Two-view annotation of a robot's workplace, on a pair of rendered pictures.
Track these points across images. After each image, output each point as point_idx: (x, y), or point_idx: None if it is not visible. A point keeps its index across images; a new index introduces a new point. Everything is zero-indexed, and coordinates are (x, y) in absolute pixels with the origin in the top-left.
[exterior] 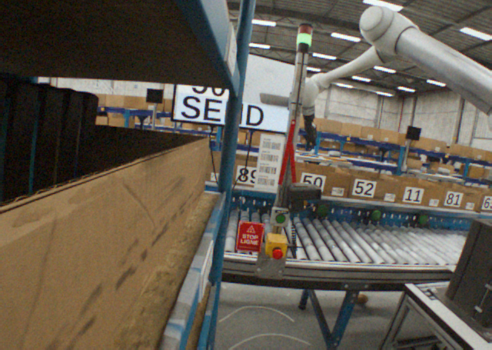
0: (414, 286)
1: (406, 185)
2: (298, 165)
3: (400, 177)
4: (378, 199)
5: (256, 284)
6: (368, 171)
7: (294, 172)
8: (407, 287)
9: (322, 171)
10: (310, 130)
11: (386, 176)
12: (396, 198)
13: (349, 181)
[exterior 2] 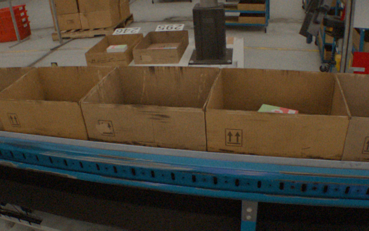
0: (237, 66)
1: (108, 72)
2: (315, 123)
3: (32, 102)
4: (159, 101)
5: None
6: (110, 104)
7: (343, 11)
8: (244, 66)
9: (281, 71)
10: (318, 4)
11: (94, 90)
12: (125, 96)
13: (224, 79)
